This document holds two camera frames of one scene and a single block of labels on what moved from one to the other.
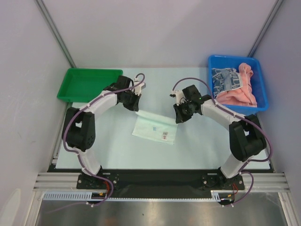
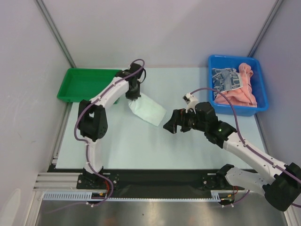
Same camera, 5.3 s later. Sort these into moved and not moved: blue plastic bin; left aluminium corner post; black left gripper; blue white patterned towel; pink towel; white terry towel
Moved: white terry towel; black left gripper
Not moved: blue white patterned towel; pink towel; blue plastic bin; left aluminium corner post
